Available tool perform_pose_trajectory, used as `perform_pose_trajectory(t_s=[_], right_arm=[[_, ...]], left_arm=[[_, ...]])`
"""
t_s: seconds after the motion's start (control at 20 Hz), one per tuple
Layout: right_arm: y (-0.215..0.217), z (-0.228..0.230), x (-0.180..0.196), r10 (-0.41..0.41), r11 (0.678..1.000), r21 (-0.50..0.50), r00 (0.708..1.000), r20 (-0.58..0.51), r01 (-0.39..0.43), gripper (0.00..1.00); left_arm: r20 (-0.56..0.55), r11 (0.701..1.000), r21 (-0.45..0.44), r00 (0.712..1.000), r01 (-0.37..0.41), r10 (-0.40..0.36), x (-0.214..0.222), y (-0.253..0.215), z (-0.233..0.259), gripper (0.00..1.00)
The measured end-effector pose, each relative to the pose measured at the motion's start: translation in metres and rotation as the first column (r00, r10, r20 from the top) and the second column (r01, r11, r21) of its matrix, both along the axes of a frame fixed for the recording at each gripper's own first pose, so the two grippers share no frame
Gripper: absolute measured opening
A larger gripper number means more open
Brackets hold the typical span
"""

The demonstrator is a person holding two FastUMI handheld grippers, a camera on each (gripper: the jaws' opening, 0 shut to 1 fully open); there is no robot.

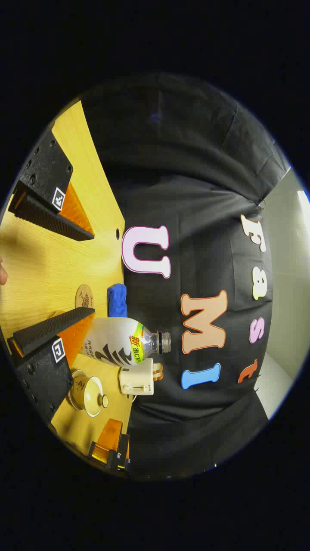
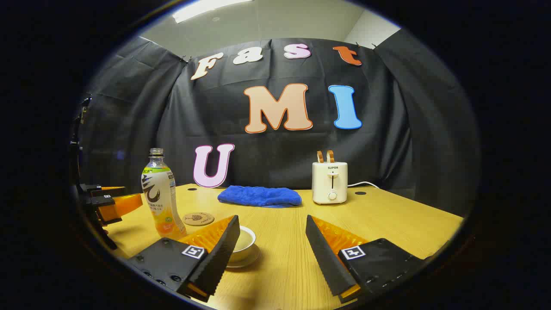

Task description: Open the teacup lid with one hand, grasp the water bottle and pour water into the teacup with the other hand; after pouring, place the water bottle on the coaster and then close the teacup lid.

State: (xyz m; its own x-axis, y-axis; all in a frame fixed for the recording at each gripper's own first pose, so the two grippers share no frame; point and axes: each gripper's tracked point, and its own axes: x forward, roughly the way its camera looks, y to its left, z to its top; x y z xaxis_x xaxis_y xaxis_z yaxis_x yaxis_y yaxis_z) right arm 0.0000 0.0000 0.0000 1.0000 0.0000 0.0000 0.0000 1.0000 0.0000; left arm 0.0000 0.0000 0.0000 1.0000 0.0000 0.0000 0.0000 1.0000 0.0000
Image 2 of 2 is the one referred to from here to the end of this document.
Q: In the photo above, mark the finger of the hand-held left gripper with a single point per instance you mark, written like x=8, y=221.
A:
x=107, y=211
x=105, y=190

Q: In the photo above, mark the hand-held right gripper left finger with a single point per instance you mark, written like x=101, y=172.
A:
x=217, y=258

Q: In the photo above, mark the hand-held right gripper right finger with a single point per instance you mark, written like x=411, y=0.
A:
x=323, y=254

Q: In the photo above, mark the round cork coaster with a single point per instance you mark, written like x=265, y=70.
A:
x=198, y=218

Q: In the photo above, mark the clear water bottle orange label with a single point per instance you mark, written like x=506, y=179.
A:
x=160, y=198

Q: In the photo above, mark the white ceramic saucer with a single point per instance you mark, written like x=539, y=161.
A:
x=253, y=261

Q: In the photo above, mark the cream white toaster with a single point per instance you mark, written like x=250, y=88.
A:
x=329, y=185

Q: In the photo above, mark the blue folded towel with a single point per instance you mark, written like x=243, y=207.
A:
x=258, y=196

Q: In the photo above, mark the black backdrop cloth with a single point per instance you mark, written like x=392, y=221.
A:
x=280, y=155

